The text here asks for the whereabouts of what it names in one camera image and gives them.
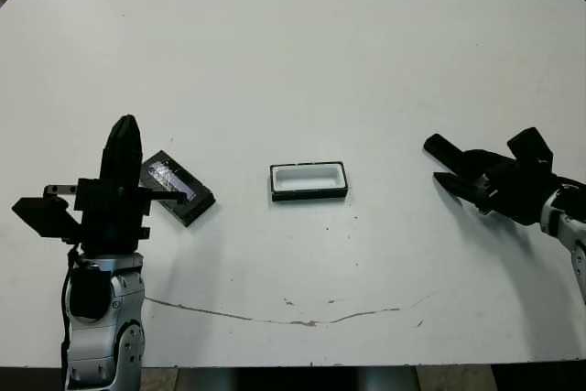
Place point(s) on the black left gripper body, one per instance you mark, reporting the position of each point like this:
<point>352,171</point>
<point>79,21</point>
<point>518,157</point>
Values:
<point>110,221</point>

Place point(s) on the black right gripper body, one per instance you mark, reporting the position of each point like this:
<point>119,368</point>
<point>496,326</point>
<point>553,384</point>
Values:
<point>513,189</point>

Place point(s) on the black box lid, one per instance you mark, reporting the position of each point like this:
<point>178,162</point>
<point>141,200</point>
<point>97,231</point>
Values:
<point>197,208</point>

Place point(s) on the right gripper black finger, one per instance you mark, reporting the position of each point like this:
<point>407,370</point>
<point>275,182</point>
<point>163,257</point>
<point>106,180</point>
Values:
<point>451,153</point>
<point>464,189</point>

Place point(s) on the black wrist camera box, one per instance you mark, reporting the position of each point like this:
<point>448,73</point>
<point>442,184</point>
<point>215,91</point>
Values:
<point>531,146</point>
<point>41,217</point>

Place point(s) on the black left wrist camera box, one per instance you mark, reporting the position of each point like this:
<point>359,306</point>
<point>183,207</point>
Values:
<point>41,217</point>

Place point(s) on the black box with white insert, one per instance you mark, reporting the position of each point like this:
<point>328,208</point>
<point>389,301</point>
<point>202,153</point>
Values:
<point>304,178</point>

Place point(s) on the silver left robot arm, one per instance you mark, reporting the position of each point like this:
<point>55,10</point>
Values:
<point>100,331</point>

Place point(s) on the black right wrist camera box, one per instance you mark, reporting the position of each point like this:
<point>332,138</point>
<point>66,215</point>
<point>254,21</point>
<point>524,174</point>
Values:
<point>531,146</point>

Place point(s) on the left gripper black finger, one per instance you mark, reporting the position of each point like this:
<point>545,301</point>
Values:
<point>132,157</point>
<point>112,157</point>

